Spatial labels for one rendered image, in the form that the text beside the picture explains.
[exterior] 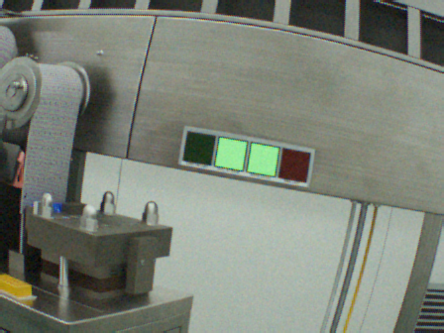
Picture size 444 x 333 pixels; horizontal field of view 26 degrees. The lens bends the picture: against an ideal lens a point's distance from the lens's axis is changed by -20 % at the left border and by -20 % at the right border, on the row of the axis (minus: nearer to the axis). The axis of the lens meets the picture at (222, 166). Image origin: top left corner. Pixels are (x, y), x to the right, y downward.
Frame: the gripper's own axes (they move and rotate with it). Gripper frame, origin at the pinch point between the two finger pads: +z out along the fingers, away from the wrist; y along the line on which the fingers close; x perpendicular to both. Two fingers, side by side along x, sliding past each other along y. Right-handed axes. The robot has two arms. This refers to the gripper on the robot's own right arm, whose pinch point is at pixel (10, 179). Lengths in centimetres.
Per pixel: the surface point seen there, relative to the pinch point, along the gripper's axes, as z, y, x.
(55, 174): 20.7, -0.4, 11.6
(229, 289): 267, -33, 78
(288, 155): 30, 40, 29
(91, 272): 14.8, 16.6, -7.7
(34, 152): 7.3, -0.3, 9.7
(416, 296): 58, 74, 13
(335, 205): 248, 3, 115
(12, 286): -9.1, 12.1, -23.6
